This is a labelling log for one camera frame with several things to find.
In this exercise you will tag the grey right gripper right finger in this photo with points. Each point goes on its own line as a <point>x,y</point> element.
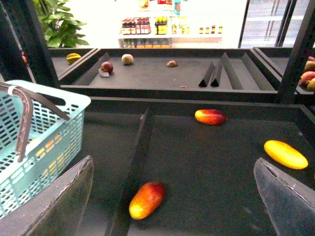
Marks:
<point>290,204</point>

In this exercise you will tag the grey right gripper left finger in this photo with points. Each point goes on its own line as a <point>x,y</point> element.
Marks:
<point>58,210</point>

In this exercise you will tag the yellow lemon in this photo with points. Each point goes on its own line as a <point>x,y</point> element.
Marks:
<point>47,154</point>

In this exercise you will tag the teal plastic basket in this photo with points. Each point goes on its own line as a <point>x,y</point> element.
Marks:
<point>41,131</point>

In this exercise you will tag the brown basket handle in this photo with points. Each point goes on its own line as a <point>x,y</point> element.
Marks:
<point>26,96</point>

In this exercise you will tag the red yellow mango near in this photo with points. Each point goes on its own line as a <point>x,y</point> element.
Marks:
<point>146,200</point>

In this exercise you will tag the red yellow mango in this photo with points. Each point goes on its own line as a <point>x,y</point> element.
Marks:
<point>146,200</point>
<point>210,117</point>

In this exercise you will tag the red yellow mango far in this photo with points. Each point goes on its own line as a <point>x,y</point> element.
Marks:
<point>210,117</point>

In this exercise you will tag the mixed fruit at right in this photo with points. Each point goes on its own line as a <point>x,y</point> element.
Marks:
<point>308,72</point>

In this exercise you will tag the black triangular divider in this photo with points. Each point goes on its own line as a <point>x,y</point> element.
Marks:
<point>205,81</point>

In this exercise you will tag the dark red round fruit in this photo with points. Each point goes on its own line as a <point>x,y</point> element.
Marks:
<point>107,67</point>

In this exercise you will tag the yellow starfruit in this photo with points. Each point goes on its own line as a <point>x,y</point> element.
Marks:
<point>72,58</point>

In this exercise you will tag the pale green round fruit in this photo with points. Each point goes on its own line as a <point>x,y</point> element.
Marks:
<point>127,59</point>

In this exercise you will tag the green potted plant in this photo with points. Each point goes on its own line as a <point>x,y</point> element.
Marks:
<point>59,27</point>

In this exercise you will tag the brown small fruit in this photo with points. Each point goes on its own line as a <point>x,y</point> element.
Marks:
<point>171,64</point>

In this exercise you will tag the shelf with bottles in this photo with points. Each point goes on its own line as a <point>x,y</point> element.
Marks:
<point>167,24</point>

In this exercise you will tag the black display bin frame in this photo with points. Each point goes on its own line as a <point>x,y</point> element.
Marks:
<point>137,135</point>

